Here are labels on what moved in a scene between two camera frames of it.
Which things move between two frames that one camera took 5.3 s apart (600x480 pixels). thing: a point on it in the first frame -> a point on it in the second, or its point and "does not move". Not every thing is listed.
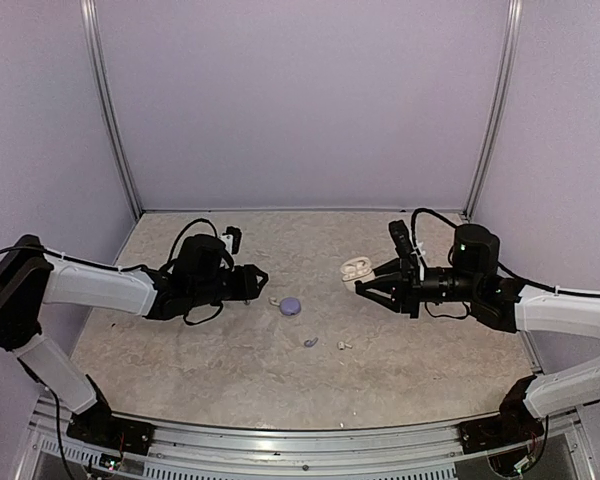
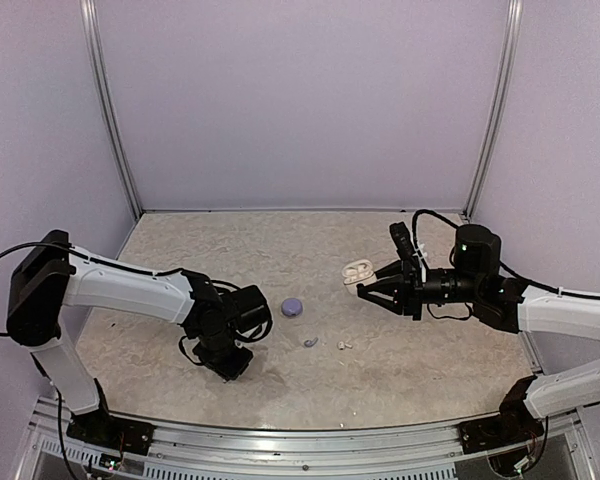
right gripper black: (406, 292) does not move
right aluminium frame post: (500, 110) does not move
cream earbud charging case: (356, 269) does not move
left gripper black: (247, 288) -> (229, 371)
